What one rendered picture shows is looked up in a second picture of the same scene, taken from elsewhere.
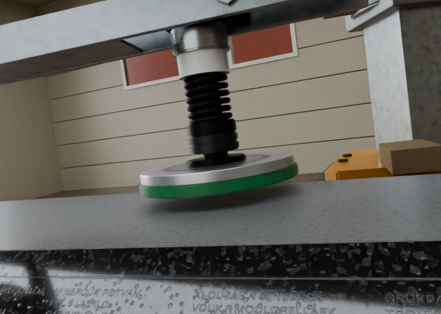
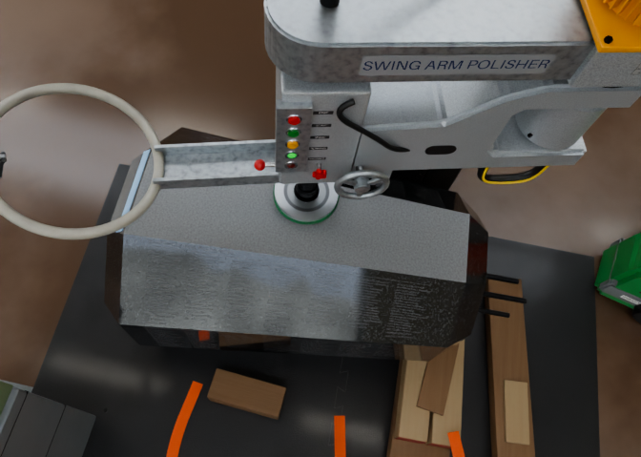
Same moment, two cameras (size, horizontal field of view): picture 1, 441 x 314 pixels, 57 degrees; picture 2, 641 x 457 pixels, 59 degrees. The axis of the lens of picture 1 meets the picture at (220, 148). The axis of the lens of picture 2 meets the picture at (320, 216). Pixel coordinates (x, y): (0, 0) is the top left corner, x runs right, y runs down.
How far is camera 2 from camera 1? 1.66 m
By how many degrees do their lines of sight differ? 64
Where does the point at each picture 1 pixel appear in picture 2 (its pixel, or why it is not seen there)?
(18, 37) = (234, 180)
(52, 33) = (250, 180)
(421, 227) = (368, 259)
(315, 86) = not seen: outside the picture
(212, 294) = (319, 273)
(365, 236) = (356, 263)
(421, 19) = not seen: hidden behind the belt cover
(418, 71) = not seen: hidden behind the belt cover
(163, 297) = (306, 272)
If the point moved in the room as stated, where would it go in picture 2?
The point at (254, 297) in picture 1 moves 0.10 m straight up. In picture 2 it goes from (329, 275) to (332, 264)
